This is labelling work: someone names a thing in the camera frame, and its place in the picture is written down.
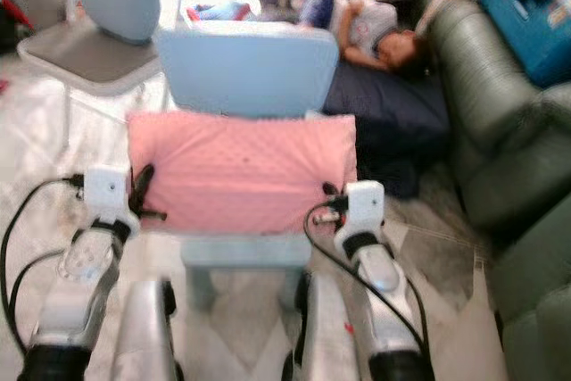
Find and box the pink quilted pillow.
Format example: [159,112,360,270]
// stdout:
[127,111,359,236]

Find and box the dark green leather sofa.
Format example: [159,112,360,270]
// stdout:
[426,0,571,381]

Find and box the dark navy floor mattress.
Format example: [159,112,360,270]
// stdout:
[322,60,453,201]

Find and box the silver right robot leg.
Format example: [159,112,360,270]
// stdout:
[279,271,364,381]

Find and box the silver robot leg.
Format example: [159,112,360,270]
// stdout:
[279,271,364,381]
[111,277,185,381]

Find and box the blue chair with grey seat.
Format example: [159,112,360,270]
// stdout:
[16,0,188,152]

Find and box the silver left robot leg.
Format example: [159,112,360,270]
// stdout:
[111,277,185,381]

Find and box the light blue plastic chair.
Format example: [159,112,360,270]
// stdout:
[154,21,341,312]

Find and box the child in grey shirt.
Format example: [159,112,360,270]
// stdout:
[297,0,431,76]

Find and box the blue plastic box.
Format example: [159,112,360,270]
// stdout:
[479,0,571,90]

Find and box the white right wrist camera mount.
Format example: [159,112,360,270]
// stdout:
[333,179,385,252]

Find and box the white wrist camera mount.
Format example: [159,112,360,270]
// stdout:
[82,166,141,232]
[333,179,385,252]

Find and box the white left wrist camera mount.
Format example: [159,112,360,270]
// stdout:
[82,166,141,232]

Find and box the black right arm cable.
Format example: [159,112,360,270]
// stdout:
[302,204,431,355]

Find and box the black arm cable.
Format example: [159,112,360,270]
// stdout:
[302,204,431,355]
[0,176,87,360]

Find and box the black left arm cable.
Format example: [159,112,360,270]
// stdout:
[0,176,87,360]

